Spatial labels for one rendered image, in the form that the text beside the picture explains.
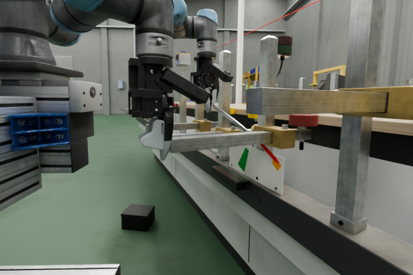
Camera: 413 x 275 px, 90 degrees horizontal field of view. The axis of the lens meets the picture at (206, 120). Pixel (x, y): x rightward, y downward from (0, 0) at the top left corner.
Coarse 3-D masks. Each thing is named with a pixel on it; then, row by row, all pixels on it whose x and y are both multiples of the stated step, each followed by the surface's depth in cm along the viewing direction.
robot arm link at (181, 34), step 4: (192, 20) 72; (188, 24) 70; (192, 24) 72; (188, 28) 72; (192, 28) 73; (176, 32) 69; (180, 32) 70; (184, 32) 72; (188, 32) 73; (192, 32) 73; (176, 36) 75; (180, 36) 74; (184, 36) 75; (188, 36) 75; (192, 36) 75
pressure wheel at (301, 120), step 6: (294, 114) 61; (300, 114) 60; (306, 114) 60; (312, 114) 61; (294, 120) 61; (300, 120) 60; (306, 120) 59; (312, 120) 59; (300, 126) 62; (306, 126) 59; (312, 126) 60; (300, 144) 64
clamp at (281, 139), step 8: (256, 128) 62; (264, 128) 59; (272, 128) 56; (280, 128) 56; (272, 136) 56; (280, 136) 54; (288, 136) 54; (272, 144) 56; (280, 144) 54; (288, 144) 54
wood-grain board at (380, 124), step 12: (192, 108) 164; (204, 108) 144; (240, 108) 114; (324, 120) 64; (336, 120) 61; (372, 120) 53; (384, 120) 51; (396, 120) 52; (408, 120) 52; (384, 132) 50; (396, 132) 48; (408, 132) 46
